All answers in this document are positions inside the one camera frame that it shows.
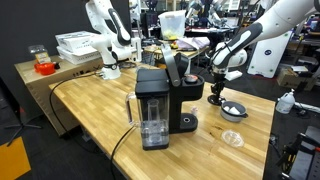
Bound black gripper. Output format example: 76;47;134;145
213;73;226;100

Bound black pot lid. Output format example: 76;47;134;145
207;95;225;106

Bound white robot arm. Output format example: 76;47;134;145
86;0;319;101

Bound white cloth in pot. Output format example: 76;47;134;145
223;106;241;115

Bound clear glass lid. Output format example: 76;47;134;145
221;130;244;147

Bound black Keurig coffee machine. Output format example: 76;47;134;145
125;44;205;150

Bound white plastic jug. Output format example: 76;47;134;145
275;90;295;114

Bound clear plastic storage bin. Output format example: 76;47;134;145
158;10;186;40

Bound white stacked boxes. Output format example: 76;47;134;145
55;31;101;65

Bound red cup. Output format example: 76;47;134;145
34;63;55;75

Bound tan cabinet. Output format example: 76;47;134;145
15;55;102;137

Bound gray pot with black handles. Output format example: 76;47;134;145
220;101;248;122

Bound black power cable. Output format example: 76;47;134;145
49;71;138;180

